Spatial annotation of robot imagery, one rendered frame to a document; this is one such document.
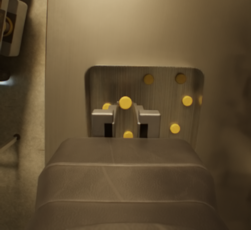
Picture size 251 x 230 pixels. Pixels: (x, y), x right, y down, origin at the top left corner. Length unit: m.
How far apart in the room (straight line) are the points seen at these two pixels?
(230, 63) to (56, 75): 0.19
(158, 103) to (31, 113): 1.03
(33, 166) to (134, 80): 1.19
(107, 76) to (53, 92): 0.06
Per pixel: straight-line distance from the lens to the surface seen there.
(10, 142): 1.20
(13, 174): 1.45
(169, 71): 0.20
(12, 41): 1.02
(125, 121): 0.21
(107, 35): 0.20
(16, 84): 1.18
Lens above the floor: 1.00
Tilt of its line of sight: 75 degrees down
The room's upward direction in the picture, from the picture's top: 179 degrees clockwise
